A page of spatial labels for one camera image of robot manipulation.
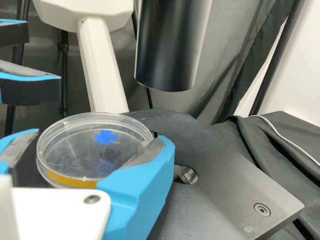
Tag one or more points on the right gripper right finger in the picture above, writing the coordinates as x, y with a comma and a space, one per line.
140, 190

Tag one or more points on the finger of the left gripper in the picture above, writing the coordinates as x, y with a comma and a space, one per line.
12, 32
27, 87

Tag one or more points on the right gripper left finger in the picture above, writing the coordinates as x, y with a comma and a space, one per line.
17, 147

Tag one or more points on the cream microscope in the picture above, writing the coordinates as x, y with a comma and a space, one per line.
225, 175

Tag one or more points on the petri dish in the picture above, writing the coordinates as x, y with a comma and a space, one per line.
87, 150

